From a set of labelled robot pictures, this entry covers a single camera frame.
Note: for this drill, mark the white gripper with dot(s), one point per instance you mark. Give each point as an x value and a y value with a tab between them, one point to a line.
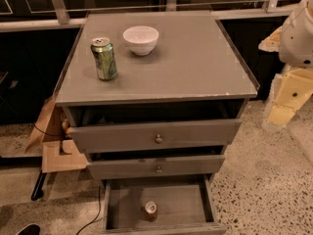
297	41

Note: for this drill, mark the orange soda can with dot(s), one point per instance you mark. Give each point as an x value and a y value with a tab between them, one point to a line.
150	210

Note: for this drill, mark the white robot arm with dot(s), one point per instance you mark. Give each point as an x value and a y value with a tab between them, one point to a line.
293	41

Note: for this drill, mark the grey top drawer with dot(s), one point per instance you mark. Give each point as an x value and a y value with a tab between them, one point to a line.
154	136

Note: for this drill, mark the grey drawer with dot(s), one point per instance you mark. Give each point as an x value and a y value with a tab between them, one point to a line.
154	136
154	167
184	206

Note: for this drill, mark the grey drawer cabinet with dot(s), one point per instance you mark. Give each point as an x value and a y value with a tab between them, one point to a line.
192	74

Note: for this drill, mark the grey bottom drawer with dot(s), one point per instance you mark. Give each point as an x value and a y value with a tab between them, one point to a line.
184	206

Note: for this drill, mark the green soda can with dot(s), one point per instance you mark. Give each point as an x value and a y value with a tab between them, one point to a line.
103	53

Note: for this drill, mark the grey middle drawer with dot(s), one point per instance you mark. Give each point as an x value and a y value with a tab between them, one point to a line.
154	167

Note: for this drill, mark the white ceramic bowl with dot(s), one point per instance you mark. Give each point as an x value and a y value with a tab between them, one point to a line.
141	39

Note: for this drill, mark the metal window railing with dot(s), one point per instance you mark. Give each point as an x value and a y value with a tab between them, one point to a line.
26	15

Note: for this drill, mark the black floor bar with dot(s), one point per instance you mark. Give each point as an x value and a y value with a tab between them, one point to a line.
37	192

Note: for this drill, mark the black shoe tip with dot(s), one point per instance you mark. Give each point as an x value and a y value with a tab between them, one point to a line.
31	229

